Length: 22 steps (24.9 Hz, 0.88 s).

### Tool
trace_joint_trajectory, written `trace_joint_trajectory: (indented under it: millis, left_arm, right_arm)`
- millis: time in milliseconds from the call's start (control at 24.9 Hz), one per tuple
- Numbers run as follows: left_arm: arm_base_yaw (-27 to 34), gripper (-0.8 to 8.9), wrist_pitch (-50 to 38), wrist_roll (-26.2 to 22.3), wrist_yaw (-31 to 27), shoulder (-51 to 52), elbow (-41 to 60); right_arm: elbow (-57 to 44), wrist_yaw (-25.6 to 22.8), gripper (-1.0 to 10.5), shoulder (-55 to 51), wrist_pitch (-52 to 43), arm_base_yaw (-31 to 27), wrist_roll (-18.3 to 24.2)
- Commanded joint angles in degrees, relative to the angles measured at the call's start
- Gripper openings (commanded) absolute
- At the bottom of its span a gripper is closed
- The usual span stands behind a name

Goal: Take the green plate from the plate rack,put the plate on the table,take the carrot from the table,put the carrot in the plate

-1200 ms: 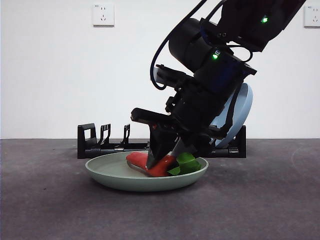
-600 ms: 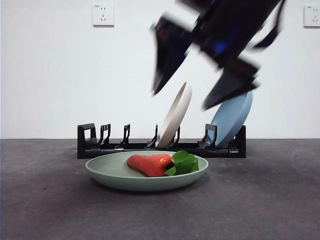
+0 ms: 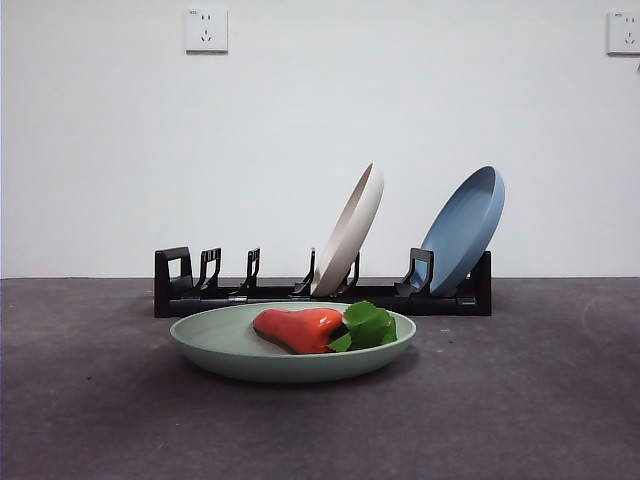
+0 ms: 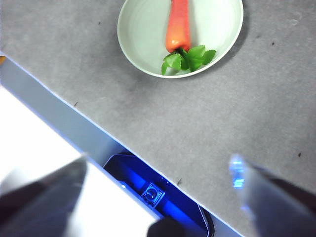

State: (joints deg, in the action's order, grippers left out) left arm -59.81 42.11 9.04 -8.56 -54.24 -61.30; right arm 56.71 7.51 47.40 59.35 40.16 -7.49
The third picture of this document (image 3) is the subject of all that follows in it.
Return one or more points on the orange toy carrot green leaves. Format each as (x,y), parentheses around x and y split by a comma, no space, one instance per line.
(300,330)

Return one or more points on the green plate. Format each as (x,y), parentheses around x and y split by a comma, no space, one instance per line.
(280,367)

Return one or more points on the beige plate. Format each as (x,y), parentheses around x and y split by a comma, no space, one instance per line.
(352,230)

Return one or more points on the blue plate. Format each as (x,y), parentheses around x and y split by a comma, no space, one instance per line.
(462,230)

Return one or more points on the black plate rack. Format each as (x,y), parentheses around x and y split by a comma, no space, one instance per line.
(170,305)

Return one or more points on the white wall socket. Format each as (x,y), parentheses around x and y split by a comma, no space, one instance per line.
(624,32)
(206,30)

